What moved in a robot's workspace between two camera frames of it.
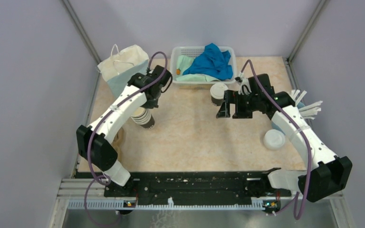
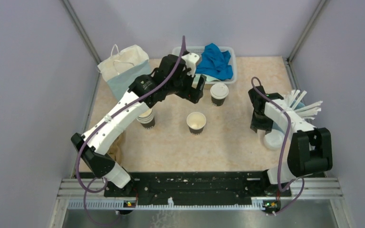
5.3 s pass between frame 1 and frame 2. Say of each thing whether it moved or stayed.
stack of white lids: stayed
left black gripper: moved
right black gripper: moved
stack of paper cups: stayed
